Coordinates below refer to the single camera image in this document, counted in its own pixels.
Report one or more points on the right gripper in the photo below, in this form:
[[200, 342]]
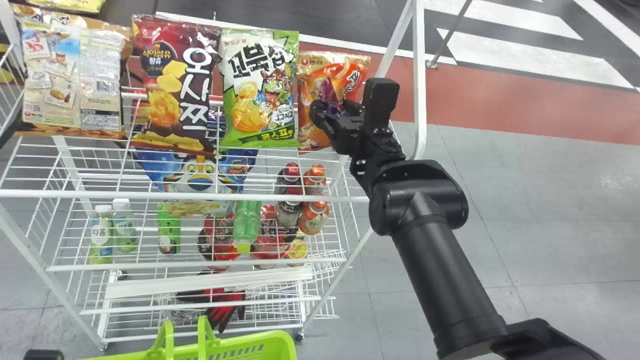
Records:
[[352, 135]]

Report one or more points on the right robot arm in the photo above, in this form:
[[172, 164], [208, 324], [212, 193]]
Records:
[[440, 260]]

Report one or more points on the green basket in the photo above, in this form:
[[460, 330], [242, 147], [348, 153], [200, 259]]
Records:
[[240, 350]]

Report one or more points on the orange snack packet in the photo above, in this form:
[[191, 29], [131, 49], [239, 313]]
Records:
[[312, 75]]

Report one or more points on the orange bottle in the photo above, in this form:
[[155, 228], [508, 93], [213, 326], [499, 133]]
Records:
[[315, 177], [314, 217]]

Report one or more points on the green snack packet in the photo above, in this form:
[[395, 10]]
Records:
[[257, 85]]

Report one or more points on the yellow can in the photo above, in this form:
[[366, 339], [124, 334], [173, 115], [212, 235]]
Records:
[[298, 250]]

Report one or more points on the blue cereal bag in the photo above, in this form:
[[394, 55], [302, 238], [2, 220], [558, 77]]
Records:
[[200, 172]]

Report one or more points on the red noodle cup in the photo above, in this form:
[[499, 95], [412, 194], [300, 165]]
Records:
[[218, 245], [267, 245]]

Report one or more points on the maroon snack packet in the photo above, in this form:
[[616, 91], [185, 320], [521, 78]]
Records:
[[175, 85]]

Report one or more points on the red black snack packet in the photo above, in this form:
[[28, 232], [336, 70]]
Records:
[[222, 307]]

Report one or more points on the white bottle green label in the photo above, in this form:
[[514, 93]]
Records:
[[101, 235], [125, 227]]

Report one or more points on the beige snack packet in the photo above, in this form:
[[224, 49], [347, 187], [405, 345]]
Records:
[[70, 70]]

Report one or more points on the yellow snack packet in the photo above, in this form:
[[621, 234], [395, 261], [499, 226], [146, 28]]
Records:
[[70, 4]]

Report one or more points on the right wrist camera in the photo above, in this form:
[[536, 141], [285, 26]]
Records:
[[380, 102]]

